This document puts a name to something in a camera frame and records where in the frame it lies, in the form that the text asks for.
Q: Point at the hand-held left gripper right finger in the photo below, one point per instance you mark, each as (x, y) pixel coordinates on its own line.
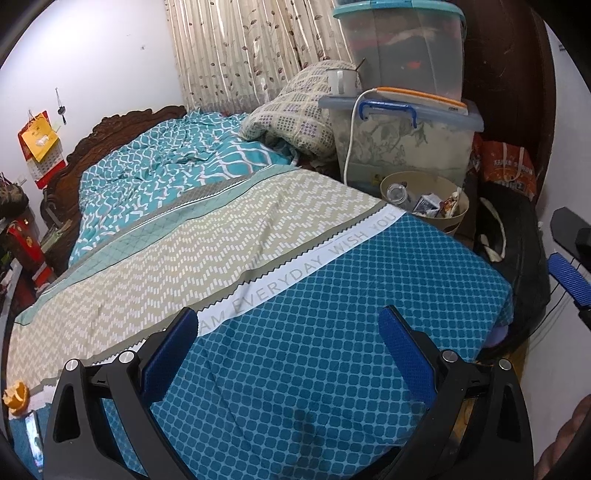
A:
(406, 355)

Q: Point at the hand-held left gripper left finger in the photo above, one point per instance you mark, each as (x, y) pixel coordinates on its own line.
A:
(168, 355)

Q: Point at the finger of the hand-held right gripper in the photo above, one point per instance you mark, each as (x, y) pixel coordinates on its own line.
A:
(570, 279)
(568, 226)

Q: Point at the beige trash bin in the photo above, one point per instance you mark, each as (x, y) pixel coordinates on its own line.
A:
(457, 221)

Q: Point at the black bag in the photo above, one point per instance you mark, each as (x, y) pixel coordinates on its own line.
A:
(521, 258)

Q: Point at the orange plastic bag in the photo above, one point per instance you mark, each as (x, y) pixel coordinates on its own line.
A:
(505, 168)

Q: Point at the crumpled white brown wrapper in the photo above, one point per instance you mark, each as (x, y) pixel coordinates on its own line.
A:
(451, 203)

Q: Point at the orange peel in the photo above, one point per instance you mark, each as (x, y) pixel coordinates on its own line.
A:
(16, 397)

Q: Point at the black smartphone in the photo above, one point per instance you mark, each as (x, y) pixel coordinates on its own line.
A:
(33, 438)

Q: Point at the brown wooden wardrobe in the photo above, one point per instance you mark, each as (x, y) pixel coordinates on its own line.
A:
(503, 69)

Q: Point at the red bag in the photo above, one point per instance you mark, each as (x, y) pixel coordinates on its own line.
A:
(25, 249)

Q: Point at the teal white quilt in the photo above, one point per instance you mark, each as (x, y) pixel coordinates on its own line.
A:
(161, 161)

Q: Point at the carved wooden headboard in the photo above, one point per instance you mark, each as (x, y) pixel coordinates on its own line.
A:
(69, 170)

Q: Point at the dark handbag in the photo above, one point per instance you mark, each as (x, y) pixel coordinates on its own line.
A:
(11, 198)

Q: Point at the clear teal-lidded storage bin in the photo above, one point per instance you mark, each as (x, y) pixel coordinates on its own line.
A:
(406, 50)

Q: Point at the white mug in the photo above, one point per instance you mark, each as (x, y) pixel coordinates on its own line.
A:
(341, 81)

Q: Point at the hanging keys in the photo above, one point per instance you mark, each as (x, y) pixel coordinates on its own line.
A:
(60, 108)

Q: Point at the beige leaf-print curtain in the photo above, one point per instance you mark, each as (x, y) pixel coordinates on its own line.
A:
(249, 50)

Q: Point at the red yellow wall calendar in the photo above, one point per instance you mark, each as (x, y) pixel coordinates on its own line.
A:
(39, 143)

